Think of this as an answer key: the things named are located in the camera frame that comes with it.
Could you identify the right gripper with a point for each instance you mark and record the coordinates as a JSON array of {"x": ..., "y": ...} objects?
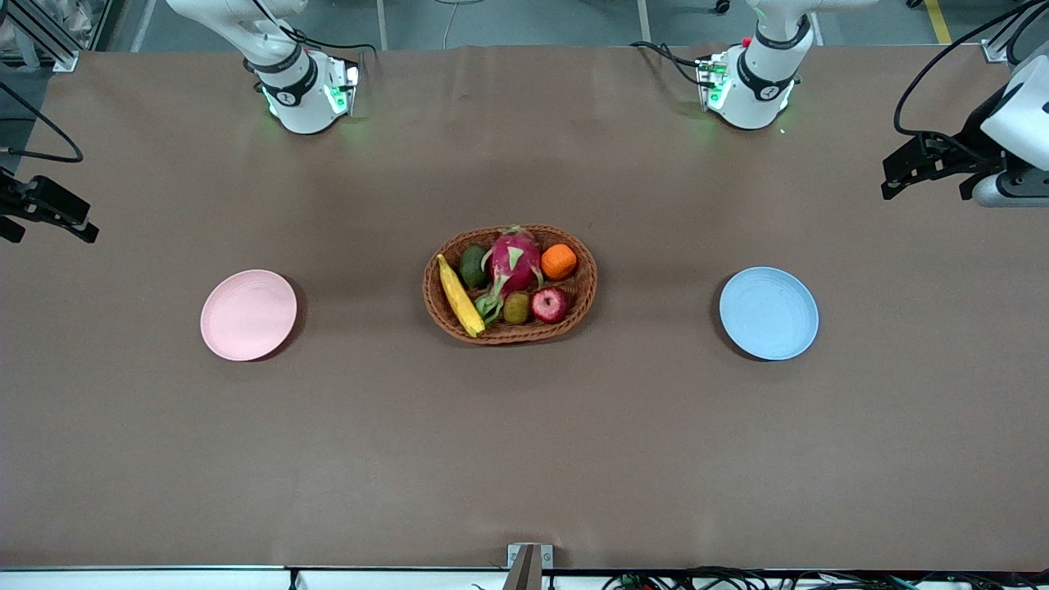
[{"x": 10, "y": 201}]

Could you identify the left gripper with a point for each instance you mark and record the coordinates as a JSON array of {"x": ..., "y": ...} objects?
[{"x": 977, "y": 135}]

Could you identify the red apple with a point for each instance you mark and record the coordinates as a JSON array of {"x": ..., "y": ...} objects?
[{"x": 549, "y": 305}]

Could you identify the yellow banana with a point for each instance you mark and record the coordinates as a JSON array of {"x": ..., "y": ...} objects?
[{"x": 459, "y": 299}]

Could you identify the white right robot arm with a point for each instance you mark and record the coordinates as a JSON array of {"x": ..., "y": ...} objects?
[{"x": 299, "y": 98}]

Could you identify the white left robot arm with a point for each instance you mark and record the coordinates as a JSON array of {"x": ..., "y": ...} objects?
[{"x": 758, "y": 90}]

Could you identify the blue plate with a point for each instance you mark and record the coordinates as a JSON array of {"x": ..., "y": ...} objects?
[{"x": 769, "y": 313}]

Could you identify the pink plate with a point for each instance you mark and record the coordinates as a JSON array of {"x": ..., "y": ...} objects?
[{"x": 248, "y": 315}]

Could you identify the brown wicker basket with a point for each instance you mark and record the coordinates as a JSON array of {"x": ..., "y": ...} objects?
[{"x": 574, "y": 303}]

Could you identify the orange fruit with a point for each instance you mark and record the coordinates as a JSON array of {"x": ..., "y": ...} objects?
[{"x": 559, "y": 262}]

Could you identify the dark green avocado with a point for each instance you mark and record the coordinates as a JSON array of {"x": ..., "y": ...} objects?
[{"x": 472, "y": 266}]

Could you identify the pink dragon fruit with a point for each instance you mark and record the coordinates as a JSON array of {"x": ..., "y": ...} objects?
[{"x": 515, "y": 260}]

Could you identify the brown kiwi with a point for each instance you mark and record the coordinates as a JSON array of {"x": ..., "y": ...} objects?
[{"x": 516, "y": 309}]

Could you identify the brown table cover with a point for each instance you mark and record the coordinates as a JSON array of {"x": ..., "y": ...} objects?
[{"x": 524, "y": 451}]

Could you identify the aluminium frame profile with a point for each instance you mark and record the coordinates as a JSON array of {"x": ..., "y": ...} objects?
[
  {"x": 996, "y": 51},
  {"x": 41, "y": 37}
]

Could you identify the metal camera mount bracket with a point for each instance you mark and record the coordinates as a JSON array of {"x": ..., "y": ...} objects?
[{"x": 529, "y": 565}]

